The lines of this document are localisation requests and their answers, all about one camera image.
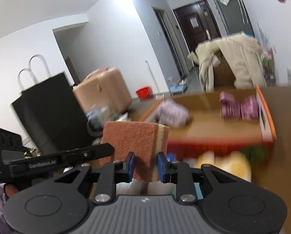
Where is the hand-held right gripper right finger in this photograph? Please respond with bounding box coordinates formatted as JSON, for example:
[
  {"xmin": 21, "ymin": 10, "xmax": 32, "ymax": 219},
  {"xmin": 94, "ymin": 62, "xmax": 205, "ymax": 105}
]
[{"xmin": 157, "ymin": 152, "xmax": 237, "ymax": 205}]

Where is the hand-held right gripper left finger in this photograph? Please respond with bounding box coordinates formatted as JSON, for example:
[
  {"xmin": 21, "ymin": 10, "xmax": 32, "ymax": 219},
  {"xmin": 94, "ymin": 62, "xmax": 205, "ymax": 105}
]
[{"xmin": 54, "ymin": 152, "xmax": 135, "ymax": 205}]

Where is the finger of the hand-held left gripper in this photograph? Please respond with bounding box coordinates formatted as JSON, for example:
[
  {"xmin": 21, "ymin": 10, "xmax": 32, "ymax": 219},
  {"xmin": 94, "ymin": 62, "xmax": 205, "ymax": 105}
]
[{"xmin": 61, "ymin": 143, "xmax": 114, "ymax": 170}]

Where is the brown scouring sponge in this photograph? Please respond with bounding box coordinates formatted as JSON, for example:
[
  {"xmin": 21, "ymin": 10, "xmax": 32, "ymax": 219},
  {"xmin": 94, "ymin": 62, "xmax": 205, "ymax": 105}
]
[{"xmin": 99, "ymin": 121, "xmax": 170, "ymax": 182}]

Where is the red cardboard box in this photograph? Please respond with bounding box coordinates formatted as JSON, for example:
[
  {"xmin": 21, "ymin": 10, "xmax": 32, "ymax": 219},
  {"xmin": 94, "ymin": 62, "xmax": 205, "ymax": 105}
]
[{"xmin": 138, "ymin": 86, "xmax": 277, "ymax": 168}]

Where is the person's left hand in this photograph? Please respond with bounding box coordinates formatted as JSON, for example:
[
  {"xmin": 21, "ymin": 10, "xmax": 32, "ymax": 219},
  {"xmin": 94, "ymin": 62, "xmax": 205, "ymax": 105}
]
[{"xmin": 3, "ymin": 185, "xmax": 19, "ymax": 197}]

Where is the lilac striped cloth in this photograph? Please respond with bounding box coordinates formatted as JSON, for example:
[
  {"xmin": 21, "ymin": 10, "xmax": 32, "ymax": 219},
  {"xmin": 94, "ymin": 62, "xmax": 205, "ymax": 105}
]
[{"xmin": 155, "ymin": 99, "xmax": 191, "ymax": 128}]

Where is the black paper bag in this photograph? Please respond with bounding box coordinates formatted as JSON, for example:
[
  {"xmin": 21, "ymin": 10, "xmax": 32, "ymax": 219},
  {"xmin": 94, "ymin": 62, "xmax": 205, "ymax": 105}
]
[{"xmin": 11, "ymin": 55, "xmax": 95, "ymax": 155}]

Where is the yellow plush toy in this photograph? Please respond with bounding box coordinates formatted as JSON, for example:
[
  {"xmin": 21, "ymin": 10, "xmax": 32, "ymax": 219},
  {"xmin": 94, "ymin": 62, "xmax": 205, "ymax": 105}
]
[{"xmin": 198, "ymin": 151, "xmax": 252, "ymax": 183}]

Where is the pink suitcase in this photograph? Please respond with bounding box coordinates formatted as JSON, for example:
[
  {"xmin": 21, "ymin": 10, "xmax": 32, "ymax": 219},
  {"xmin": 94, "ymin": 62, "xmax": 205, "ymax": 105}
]
[{"xmin": 72, "ymin": 67, "xmax": 134, "ymax": 115}]

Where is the red bucket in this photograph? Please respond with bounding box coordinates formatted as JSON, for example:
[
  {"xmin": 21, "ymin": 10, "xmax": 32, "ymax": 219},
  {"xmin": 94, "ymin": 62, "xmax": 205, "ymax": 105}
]
[{"xmin": 135, "ymin": 86, "xmax": 152, "ymax": 100}]

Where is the colourful small household clutter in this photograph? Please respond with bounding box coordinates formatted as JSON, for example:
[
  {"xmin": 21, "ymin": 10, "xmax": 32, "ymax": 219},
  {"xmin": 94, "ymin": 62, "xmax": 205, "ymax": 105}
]
[{"xmin": 169, "ymin": 77, "xmax": 188, "ymax": 95}]

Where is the white mop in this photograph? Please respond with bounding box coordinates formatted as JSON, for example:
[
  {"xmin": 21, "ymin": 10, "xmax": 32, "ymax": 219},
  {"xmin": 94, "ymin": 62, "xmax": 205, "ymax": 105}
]
[{"xmin": 145, "ymin": 60, "xmax": 164, "ymax": 100}]

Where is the pink knitted cloth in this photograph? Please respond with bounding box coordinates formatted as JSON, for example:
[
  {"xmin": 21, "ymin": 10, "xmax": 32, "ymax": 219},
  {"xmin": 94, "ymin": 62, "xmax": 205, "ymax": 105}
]
[{"xmin": 220, "ymin": 92, "xmax": 260, "ymax": 121}]

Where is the brown chair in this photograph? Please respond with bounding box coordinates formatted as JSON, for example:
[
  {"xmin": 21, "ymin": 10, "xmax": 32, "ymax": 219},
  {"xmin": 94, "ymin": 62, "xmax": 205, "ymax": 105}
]
[{"xmin": 212, "ymin": 54, "xmax": 237, "ymax": 89}]

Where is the grey interior door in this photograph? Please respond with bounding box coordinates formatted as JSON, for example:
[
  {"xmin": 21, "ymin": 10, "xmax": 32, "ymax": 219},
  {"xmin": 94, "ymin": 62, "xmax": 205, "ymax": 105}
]
[{"xmin": 152, "ymin": 6, "xmax": 185, "ymax": 78}]

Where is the beige coat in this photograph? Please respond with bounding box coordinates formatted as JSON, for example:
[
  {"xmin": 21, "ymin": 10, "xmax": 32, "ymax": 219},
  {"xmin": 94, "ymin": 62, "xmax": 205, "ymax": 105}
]
[{"xmin": 187, "ymin": 33, "xmax": 264, "ymax": 93}]

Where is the dark brown entrance door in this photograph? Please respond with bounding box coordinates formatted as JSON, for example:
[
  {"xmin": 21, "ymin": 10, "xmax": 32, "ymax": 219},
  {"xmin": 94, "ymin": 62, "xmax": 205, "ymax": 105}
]
[{"xmin": 173, "ymin": 0, "xmax": 221, "ymax": 51}]

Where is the colourful storage rack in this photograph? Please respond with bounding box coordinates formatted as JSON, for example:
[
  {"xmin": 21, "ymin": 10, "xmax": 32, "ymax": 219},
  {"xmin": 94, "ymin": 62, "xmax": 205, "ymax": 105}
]
[{"xmin": 257, "ymin": 46, "xmax": 279, "ymax": 87}]

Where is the grey refrigerator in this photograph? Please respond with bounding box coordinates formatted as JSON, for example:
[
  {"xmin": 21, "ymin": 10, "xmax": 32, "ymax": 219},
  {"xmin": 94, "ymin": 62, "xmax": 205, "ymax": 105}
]
[{"xmin": 212, "ymin": 0, "xmax": 254, "ymax": 36}]

